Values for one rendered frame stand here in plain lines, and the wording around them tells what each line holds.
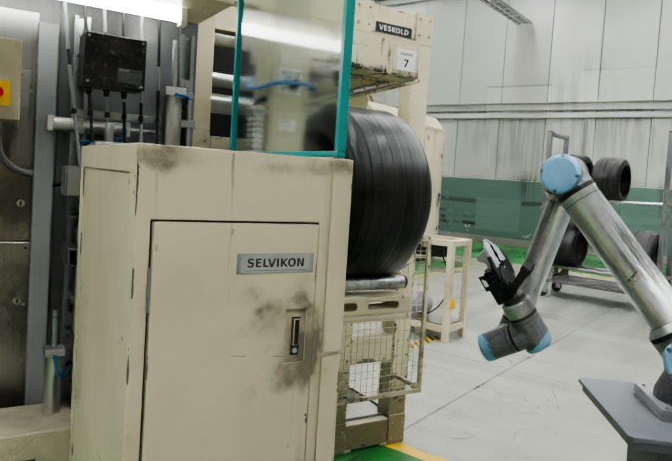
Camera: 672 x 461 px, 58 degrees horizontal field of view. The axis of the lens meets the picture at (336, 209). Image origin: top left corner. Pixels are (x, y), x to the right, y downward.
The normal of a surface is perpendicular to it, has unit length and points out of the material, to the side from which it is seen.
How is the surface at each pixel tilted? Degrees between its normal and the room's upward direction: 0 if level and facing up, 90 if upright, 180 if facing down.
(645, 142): 90
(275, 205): 90
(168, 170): 90
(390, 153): 63
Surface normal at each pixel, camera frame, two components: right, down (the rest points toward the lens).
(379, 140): 0.45, -0.54
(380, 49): 0.52, 0.07
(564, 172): -0.59, -0.08
